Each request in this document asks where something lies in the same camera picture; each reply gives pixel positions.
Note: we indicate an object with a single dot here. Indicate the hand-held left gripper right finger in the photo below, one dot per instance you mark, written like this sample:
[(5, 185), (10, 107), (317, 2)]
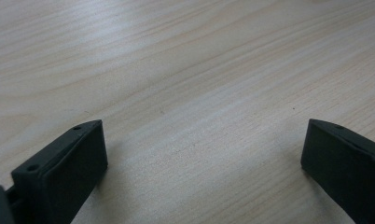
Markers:
[(344, 168)]

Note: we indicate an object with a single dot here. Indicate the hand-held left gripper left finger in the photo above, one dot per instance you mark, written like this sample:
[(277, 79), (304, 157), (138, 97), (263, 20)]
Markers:
[(67, 174)]

